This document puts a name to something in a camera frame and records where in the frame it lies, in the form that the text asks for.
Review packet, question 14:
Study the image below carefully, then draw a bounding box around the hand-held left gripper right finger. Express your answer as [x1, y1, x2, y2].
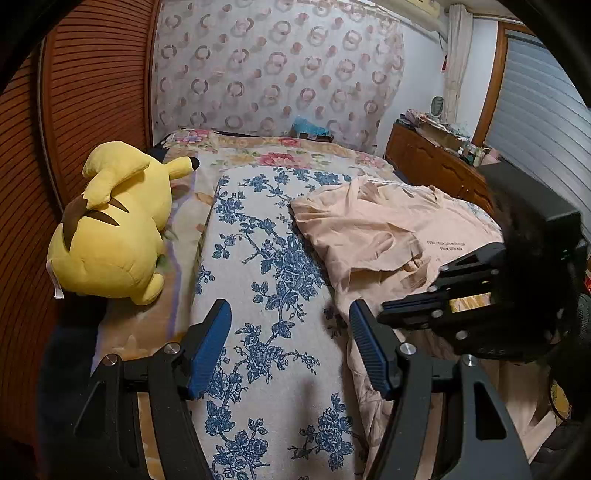
[348, 299, 529, 480]

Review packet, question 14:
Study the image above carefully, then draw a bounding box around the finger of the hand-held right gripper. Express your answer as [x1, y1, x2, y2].
[378, 293, 493, 331]
[427, 244, 507, 294]

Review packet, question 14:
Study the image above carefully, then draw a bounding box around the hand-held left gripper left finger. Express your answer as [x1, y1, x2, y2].
[46, 299, 232, 480]

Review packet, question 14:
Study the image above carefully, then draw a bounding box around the beige shirt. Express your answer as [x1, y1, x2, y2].
[290, 175, 559, 467]

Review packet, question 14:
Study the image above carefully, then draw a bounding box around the blue floral quilt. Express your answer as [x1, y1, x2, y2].
[188, 165, 497, 480]

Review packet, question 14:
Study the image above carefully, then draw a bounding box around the wooden cabinet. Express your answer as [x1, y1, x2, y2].
[385, 121, 495, 215]

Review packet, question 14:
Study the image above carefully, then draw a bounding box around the pile of clutter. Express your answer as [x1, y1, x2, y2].
[397, 108, 502, 167]

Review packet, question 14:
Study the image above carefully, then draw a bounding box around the yellow plush toy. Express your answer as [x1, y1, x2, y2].
[47, 141, 200, 305]

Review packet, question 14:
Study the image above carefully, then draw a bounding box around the grey window blind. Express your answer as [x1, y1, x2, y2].
[480, 34, 591, 185]

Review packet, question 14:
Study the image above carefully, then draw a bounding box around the pink floral bedsheet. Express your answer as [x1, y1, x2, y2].
[90, 128, 404, 480]

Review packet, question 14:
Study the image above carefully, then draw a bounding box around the beige tied curtain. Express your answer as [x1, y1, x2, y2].
[443, 4, 474, 125]

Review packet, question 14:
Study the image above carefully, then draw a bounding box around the teal fluffy item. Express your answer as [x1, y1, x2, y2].
[293, 115, 333, 141]

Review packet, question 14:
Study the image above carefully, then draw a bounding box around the white air conditioner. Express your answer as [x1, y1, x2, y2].
[406, 0, 451, 35]

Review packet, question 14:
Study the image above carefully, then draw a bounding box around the circle patterned curtain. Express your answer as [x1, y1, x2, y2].
[152, 0, 407, 153]

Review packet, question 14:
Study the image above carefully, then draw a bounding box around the wooden window frame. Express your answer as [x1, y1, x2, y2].
[471, 22, 536, 146]

